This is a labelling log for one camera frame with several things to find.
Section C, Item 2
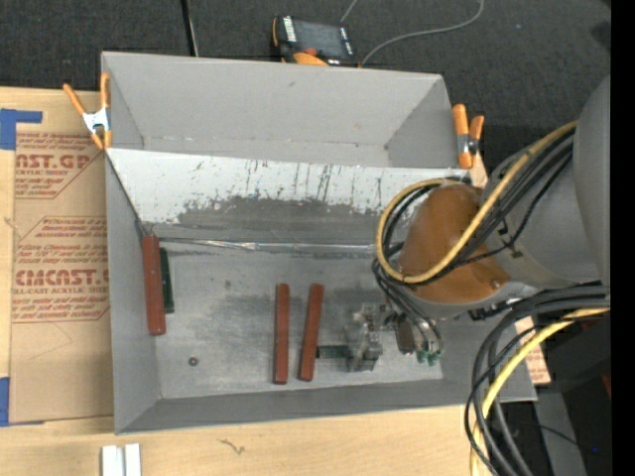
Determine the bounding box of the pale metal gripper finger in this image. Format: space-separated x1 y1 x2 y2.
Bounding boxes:
345 335 384 373
350 304 384 339

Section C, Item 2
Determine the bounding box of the red-brown flat block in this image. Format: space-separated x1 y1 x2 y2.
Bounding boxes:
297 283 325 383
272 283 291 385
142 234 168 336

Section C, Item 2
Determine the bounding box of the grey metal bin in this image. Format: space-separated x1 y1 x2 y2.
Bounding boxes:
100 51 538 435

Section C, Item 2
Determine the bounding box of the brown cardboard board red print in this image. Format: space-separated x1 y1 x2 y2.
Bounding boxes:
0 85 553 426

